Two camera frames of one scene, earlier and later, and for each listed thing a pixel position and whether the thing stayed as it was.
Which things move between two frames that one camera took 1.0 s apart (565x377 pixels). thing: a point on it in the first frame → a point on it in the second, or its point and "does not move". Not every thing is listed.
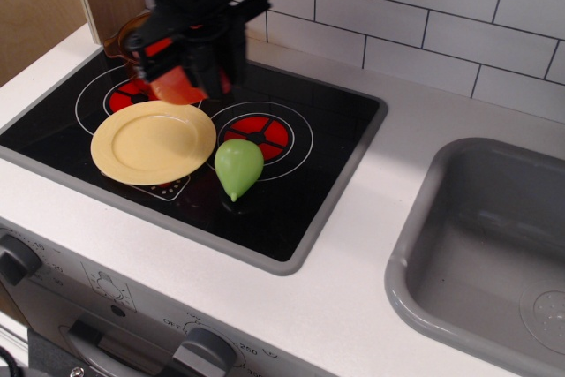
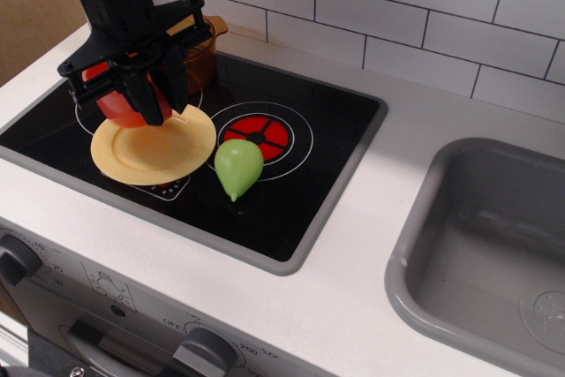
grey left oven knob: [19, 260] does not move
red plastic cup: [179, 86] → [117, 109]
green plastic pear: [239, 163] does not move
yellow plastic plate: [152, 142] does not move
